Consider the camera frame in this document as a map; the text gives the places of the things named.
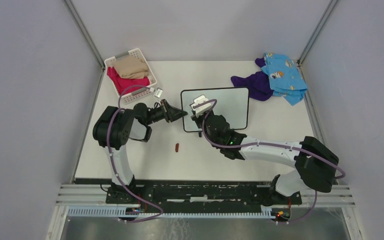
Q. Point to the black framed whiteboard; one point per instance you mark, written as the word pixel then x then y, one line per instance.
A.
pixel 232 103

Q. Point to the magenta cloth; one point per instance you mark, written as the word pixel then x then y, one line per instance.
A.
pixel 121 84

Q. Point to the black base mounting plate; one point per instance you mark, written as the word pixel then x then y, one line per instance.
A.
pixel 200 197

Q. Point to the beige folded cloth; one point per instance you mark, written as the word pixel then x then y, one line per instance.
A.
pixel 131 67

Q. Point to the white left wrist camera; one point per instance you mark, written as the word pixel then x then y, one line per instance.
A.
pixel 158 93

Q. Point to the white plastic basket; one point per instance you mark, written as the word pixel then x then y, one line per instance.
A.
pixel 134 92

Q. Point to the blue patterned cloth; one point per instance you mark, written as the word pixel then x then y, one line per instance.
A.
pixel 284 77

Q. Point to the white slotted cable duct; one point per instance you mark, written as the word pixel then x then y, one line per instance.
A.
pixel 122 212

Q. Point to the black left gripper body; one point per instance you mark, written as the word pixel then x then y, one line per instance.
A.
pixel 156 114

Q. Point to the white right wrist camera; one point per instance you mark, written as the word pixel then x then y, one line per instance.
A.
pixel 200 105

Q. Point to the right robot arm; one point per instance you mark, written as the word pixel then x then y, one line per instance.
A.
pixel 313 165

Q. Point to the purple cloth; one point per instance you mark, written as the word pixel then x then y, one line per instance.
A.
pixel 258 85

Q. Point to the red marker cap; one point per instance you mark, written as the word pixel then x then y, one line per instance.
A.
pixel 177 146

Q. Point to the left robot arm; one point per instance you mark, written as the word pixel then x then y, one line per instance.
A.
pixel 114 128

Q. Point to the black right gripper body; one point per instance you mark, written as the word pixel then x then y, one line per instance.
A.
pixel 199 120

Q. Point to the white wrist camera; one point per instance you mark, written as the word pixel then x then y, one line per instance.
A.
pixel 158 93
pixel 200 105

